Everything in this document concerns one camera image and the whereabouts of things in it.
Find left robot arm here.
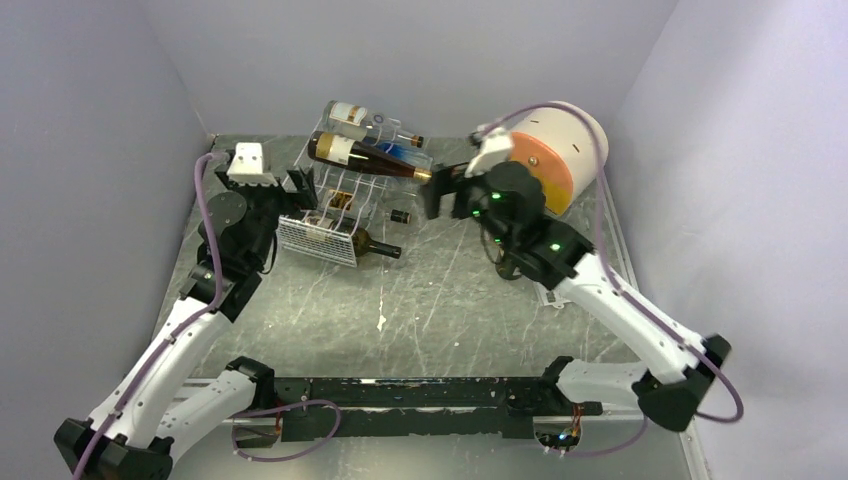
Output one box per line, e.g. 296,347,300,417
54,168,317,479

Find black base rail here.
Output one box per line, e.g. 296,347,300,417
275,377,602,442

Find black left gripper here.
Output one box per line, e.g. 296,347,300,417
216,164,316,266

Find white wire wine rack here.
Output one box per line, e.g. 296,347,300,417
278,127,433,267

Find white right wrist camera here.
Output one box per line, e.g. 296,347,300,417
464,127,514,178

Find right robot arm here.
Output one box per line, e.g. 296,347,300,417
420,161,731,432

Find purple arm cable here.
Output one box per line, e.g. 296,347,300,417
473,101,745,460
72,150,236,480

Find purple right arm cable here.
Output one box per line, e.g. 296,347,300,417
473,101,745,460

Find brown bottle gold foil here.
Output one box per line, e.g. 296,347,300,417
306,131,432,183

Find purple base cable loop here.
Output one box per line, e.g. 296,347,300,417
230,398,343,464

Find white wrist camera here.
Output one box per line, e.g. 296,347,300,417
464,127,514,178
226,142,279,187

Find clear bottle on rack top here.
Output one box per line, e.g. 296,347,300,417
321,100,425,149

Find white paper label sheet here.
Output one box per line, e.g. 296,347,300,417
534,283,570,310

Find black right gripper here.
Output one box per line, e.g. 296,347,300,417
418,157,514,251

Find blue clear bottle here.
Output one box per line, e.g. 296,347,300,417
375,142,433,170

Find dark green bottle black neck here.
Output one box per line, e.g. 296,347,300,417
304,216,402,259

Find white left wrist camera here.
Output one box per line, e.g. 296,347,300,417
226,142,279,187

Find cream orange yellow cylinder box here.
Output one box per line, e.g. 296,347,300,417
510,102,609,217

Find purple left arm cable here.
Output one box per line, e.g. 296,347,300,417
72,150,236,480

